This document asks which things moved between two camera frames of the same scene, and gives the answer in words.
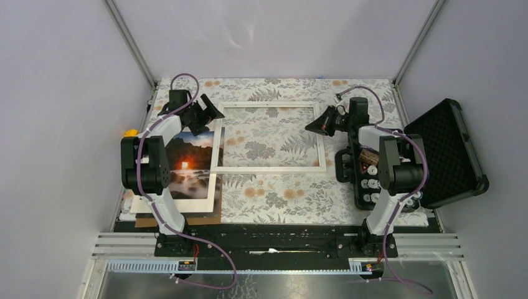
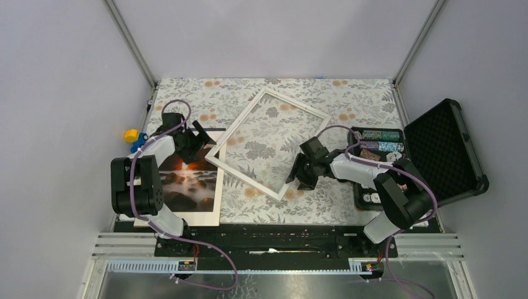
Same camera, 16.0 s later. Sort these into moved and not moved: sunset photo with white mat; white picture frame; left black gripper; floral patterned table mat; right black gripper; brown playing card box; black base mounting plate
Moved: right black gripper; left black gripper; sunset photo with white mat; white picture frame
Not moved: brown playing card box; floral patterned table mat; black base mounting plate
